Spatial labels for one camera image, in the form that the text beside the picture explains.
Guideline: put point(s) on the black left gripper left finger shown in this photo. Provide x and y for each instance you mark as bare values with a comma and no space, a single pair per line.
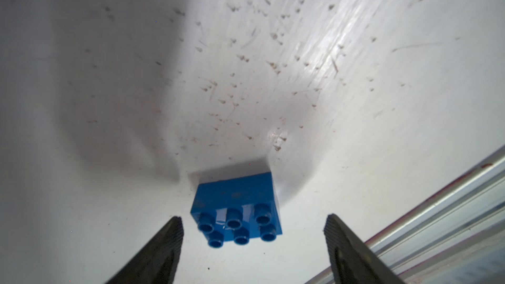
157,261

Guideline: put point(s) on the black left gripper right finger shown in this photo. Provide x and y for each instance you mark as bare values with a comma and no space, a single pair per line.
351,260

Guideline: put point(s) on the small blue lego brick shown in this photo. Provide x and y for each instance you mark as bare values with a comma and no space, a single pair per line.
237,210

